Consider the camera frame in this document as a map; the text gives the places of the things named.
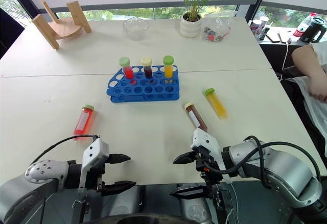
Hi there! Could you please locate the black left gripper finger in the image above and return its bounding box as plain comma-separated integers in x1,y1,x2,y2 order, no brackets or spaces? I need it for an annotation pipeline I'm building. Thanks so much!
102,180,137,197
109,153,131,164

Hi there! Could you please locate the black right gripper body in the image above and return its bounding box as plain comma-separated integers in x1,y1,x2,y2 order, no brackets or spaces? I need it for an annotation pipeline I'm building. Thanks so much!
194,146,225,199

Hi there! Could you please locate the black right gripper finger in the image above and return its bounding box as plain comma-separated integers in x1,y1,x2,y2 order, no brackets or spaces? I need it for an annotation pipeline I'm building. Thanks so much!
169,185,206,201
173,150,197,165

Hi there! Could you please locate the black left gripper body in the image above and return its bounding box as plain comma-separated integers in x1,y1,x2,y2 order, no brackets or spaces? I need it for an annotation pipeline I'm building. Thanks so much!
85,154,115,197

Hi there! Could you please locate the brown tube white label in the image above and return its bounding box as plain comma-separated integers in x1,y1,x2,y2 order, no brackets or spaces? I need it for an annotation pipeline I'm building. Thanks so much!
184,102,208,133

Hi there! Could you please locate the red tube white label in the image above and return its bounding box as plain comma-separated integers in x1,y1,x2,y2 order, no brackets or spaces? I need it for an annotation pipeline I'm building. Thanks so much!
73,104,95,137

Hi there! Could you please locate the yellow tube green cap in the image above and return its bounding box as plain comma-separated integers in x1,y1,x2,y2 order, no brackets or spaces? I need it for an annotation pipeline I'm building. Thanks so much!
204,88,228,119

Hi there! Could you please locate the blue test tube rack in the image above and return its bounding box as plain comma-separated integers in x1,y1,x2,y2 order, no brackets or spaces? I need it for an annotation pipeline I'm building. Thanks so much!
106,65,180,104

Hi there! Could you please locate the red tube green cap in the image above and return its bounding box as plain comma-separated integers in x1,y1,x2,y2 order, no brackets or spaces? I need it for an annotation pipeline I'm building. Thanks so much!
119,57,135,80

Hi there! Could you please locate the orange tube green cap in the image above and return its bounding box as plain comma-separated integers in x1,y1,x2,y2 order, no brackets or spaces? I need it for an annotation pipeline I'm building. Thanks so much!
162,55,175,79

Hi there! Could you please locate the dark tube cream cap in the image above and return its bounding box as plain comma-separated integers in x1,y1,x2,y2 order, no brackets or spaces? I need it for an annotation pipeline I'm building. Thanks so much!
140,56,154,80

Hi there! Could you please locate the person's bare hand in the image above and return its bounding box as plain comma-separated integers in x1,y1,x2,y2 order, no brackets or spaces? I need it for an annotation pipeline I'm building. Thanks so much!
308,76,327,103

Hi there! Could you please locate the person's white shirt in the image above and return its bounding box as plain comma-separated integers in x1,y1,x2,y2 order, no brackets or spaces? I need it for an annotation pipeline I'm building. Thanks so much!
281,41,327,158

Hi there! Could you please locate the clear glass bowl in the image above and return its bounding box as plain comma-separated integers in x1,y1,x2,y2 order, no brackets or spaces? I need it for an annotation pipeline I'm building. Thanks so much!
122,16,150,41

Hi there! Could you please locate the potted plant white pot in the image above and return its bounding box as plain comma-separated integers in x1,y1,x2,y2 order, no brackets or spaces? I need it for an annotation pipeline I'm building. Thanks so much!
175,0,219,39

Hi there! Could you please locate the clear plastic bag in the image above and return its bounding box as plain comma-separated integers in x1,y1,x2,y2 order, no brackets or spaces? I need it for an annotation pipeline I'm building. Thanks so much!
201,13,235,43

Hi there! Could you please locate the wooden stand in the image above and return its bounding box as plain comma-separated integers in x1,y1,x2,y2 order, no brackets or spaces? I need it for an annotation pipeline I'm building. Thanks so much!
32,0,92,50

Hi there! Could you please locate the white paper cup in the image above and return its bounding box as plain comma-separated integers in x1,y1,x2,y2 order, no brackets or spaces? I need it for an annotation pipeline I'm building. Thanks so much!
249,19,263,35
258,16,269,40

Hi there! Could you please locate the water bottle red label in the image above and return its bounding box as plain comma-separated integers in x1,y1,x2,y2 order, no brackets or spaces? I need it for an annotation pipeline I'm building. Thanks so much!
292,12,317,40

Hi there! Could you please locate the dark chair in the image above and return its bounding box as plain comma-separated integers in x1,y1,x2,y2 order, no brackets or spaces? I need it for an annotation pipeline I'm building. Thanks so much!
0,7,25,59

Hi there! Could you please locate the black jug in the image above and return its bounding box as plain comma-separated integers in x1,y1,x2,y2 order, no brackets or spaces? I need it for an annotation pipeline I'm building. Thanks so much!
298,16,327,43

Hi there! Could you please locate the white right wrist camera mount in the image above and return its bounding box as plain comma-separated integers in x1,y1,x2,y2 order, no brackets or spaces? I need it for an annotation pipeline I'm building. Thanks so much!
190,128,233,184

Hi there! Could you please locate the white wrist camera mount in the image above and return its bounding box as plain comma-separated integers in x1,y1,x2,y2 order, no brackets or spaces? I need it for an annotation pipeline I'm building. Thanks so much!
78,137,110,193
190,128,233,184

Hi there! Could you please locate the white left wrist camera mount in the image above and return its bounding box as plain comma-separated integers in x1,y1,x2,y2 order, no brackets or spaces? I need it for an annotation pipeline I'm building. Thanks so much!
78,137,110,193

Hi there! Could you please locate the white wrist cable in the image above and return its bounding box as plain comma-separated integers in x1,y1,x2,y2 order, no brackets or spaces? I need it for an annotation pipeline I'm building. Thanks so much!
224,177,237,224

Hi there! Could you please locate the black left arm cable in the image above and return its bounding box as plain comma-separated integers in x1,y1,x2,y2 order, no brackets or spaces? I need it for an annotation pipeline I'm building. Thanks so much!
30,134,100,166

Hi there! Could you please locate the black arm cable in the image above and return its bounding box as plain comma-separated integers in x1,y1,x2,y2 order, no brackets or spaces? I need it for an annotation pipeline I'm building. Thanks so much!
30,134,100,166
204,135,321,191

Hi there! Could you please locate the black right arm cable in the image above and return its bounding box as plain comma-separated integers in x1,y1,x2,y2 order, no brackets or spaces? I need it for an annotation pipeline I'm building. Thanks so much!
204,135,321,191

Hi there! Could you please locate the thin white cable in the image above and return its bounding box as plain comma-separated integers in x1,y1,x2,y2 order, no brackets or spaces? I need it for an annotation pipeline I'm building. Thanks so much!
279,39,292,81

